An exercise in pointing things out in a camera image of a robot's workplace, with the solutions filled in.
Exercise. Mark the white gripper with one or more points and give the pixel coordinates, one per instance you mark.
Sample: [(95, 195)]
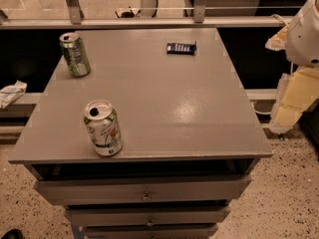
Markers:
[(304, 39)]

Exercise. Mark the blue rxbar blueberry wrapper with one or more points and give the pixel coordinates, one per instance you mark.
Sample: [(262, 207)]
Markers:
[(180, 48)]

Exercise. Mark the white 7up can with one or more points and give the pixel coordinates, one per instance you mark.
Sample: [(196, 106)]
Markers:
[(101, 121)]

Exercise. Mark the green soda can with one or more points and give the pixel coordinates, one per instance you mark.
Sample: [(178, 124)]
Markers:
[(75, 54)]

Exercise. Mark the grey drawer cabinet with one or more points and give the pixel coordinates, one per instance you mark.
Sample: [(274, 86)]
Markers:
[(179, 115)]

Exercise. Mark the middle grey drawer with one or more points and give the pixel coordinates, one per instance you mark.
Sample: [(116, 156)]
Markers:
[(147, 216)]

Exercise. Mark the grey drawer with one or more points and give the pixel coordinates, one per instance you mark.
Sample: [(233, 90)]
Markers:
[(143, 190), (147, 216), (181, 231)]

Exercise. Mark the top grey drawer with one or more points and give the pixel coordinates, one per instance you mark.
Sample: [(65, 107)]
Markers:
[(143, 190)]

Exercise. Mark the bottom grey drawer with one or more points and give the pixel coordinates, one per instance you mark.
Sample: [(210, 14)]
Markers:
[(181, 231)]

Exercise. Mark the white crumpled cloth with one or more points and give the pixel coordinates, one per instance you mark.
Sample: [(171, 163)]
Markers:
[(11, 93)]

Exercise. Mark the black shoe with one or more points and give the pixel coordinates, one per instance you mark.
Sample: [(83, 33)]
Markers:
[(13, 234)]

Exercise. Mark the metal railing frame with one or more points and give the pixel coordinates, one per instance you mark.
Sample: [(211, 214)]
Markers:
[(118, 14)]

